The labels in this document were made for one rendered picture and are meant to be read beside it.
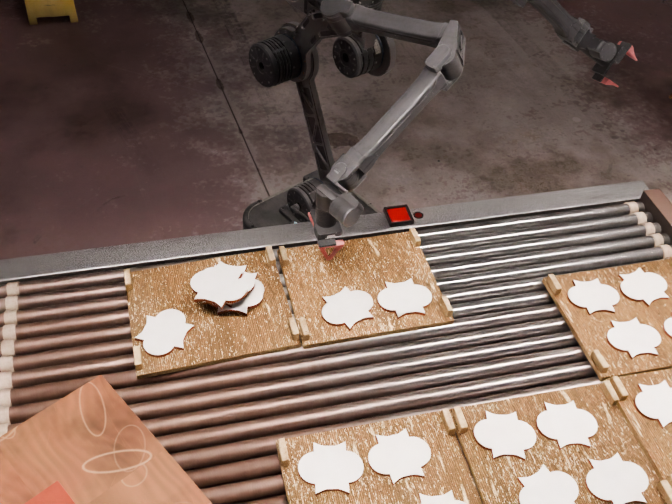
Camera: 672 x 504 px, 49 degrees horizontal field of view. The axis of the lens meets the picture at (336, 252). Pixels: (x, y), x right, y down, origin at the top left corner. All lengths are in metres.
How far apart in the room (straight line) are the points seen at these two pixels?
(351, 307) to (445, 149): 2.27
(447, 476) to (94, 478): 0.75
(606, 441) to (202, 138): 2.84
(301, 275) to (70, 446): 0.77
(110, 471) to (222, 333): 0.49
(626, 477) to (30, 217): 2.86
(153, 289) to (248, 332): 0.30
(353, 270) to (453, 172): 1.98
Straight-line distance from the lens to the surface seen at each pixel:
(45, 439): 1.69
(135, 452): 1.63
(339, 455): 1.71
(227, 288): 1.92
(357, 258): 2.10
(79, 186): 3.89
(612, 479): 1.83
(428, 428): 1.78
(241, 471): 1.72
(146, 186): 3.82
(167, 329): 1.93
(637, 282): 2.25
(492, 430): 1.80
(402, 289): 2.02
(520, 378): 1.94
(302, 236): 2.18
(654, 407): 1.98
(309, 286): 2.02
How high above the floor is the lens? 2.43
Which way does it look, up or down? 45 degrees down
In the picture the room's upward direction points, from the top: 4 degrees clockwise
